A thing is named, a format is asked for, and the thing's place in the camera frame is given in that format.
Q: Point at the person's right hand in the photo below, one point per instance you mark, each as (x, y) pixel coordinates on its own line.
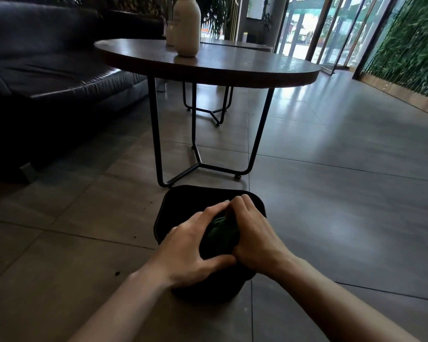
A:
(260, 245)

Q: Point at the person's left hand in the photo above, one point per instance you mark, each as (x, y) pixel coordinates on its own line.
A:
(180, 251)

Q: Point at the person's left thumb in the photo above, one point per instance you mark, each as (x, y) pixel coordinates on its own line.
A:
(219, 262)

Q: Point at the person's right fingers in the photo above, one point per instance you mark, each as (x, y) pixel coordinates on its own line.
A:
(248, 211)

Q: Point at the person's left forearm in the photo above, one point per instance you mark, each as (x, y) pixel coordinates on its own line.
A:
(128, 306)

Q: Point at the person's right forearm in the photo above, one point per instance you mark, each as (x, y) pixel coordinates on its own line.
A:
(328, 302)

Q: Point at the green object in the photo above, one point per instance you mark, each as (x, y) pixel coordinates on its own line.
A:
(219, 229)

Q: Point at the black trash bin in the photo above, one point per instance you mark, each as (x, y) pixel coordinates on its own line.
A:
(185, 206)

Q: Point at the round wooden table black legs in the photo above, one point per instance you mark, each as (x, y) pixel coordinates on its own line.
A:
(217, 64)
(242, 45)

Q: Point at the small white bottle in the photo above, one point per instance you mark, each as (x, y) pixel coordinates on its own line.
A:
(169, 33)

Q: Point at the tall white vase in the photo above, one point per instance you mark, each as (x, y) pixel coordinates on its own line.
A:
(186, 24)

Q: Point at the glass entrance doors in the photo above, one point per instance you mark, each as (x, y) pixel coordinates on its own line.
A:
(328, 28)

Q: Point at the green potted plant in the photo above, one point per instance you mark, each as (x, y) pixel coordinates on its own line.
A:
(215, 14)

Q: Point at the black leather sofa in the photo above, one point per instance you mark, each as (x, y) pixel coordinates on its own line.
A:
(50, 67)

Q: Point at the framed wall picture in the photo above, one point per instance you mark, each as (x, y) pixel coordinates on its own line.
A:
(255, 7)

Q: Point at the green plant wall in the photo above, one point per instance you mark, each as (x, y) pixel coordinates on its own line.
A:
(410, 42)

